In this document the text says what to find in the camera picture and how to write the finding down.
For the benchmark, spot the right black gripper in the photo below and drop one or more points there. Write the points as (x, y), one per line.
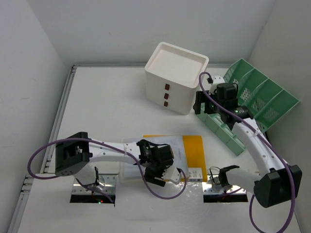
(197, 106)

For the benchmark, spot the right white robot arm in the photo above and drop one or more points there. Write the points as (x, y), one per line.
(277, 181)

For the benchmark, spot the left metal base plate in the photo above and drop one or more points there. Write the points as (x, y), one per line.
(107, 185)

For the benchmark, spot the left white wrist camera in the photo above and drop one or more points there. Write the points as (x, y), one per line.
(172, 174)

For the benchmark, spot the metal base plate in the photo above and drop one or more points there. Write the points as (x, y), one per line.
(107, 185)
(209, 188)

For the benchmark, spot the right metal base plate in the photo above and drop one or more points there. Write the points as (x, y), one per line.
(209, 188)

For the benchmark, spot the clear sleeve with papers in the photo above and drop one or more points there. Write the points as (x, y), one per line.
(131, 173)

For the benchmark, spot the white three-drawer organizer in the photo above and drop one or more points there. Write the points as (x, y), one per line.
(172, 77)

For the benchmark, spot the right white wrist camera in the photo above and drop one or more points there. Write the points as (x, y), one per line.
(214, 81)

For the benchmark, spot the small white box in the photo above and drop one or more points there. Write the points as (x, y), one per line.
(195, 174)

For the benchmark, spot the green plastic file tray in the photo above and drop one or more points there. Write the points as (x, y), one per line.
(265, 99)

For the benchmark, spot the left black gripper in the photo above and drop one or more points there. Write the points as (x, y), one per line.
(166, 164)

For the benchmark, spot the yellow folder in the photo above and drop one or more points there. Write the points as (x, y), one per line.
(195, 155)

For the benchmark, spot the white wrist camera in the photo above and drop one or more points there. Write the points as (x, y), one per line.
(172, 174)
(214, 81)

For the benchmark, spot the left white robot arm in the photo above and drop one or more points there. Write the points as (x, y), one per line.
(74, 157)

